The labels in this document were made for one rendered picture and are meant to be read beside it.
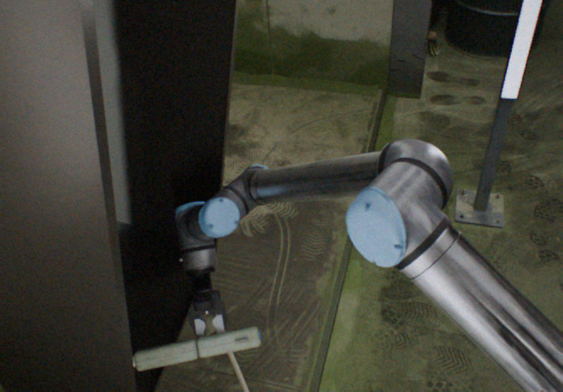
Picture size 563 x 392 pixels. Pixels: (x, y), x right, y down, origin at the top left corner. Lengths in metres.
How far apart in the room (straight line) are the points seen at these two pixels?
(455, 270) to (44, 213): 0.61
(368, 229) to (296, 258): 1.39
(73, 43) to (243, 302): 1.64
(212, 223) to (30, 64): 0.74
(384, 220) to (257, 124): 2.13
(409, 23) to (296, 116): 0.73
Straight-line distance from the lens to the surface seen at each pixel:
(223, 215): 1.33
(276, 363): 2.00
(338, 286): 2.18
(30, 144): 0.78
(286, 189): 1.26
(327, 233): 2.35
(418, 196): 0.90
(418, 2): 2.91
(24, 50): 0.68
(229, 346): 1.42
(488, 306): 0.91
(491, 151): 2.34
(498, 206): 2.60
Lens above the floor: 1.79
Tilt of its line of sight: 43 degrees down
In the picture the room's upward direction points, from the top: 5 degrees counter-clockwise
